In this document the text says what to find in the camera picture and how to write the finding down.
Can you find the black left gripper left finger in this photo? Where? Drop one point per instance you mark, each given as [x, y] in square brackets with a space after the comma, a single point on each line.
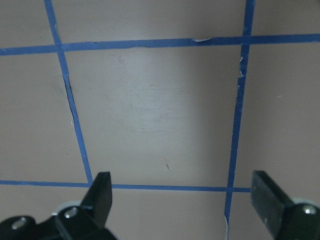
[85, 221]

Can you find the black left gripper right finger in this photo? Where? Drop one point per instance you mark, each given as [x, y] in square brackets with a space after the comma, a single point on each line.
[284, 217]

